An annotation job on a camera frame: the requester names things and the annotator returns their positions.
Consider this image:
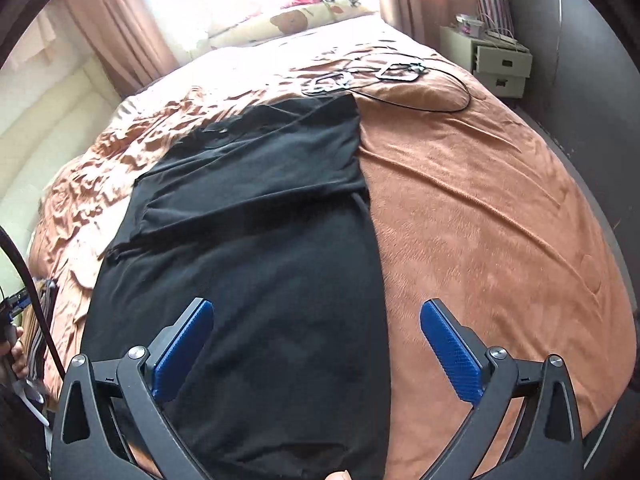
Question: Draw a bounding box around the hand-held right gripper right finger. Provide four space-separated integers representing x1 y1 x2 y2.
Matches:
419 298 586 480

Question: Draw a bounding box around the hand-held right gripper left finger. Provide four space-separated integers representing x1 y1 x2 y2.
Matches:
50 297 216 480

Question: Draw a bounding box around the black t-shirt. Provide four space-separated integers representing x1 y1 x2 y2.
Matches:
80 94 393 480

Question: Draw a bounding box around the stack of folded clothes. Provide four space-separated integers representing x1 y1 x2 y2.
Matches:
22 277 61 381

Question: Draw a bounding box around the white clothes hanger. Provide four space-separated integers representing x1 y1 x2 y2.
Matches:
10 377 53 428

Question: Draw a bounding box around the person's left hand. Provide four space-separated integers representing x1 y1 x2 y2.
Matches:
0 327 28 381

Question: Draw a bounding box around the brown fleece blanket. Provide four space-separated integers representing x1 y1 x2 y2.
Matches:
42 45 638 480

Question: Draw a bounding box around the peach satin duvet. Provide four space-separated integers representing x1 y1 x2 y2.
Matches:
27 12 401 311

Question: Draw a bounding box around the cream padded headboard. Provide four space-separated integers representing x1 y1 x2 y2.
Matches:
0 55 121 211

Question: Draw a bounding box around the white nightstand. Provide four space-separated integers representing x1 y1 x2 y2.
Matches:
440 25 533 98

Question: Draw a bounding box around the small clear container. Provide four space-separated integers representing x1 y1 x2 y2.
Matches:
456 14 486 36

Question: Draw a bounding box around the striped paper bag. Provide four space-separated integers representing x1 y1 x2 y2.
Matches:
475 0 513 36

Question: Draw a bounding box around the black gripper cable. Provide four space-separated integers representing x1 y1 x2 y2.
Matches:
0 225 68 381

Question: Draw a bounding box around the black cable bundle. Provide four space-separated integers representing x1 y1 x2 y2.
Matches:
307 52 472 113

